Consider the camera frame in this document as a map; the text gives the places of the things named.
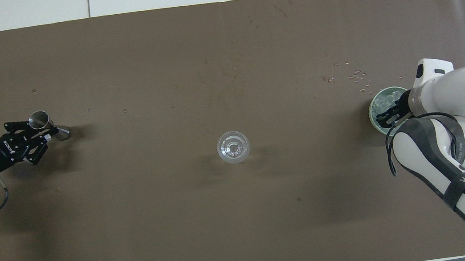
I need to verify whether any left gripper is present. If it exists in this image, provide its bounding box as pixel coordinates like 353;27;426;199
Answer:
0;114;64;175

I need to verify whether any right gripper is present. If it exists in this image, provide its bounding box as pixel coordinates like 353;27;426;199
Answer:
372;90;415;128

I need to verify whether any silver metal jigger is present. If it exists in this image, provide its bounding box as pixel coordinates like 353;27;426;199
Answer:
28;107;73;145

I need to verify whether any green cup of ice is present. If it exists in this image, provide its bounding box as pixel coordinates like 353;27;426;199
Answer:
365;84;415;136

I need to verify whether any clear glass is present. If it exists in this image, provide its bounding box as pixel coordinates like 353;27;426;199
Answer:
214;129;253;167

